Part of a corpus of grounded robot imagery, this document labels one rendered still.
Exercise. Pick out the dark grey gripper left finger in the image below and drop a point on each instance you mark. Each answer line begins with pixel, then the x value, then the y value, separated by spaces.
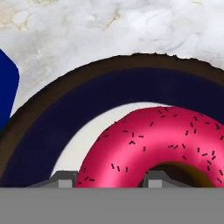
pixel 64 178

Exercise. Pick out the dark blue rimmed plate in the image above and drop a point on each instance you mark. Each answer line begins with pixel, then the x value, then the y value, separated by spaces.
pixel 73 99

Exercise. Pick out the pink sprinkled doughnut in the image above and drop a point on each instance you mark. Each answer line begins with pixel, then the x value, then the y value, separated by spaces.
pixel 140 140

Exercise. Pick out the blue tray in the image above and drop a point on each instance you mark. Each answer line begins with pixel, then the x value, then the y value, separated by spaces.
pixel 7 87

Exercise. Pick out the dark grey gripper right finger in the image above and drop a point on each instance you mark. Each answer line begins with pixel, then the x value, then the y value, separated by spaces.
pixel 157 178

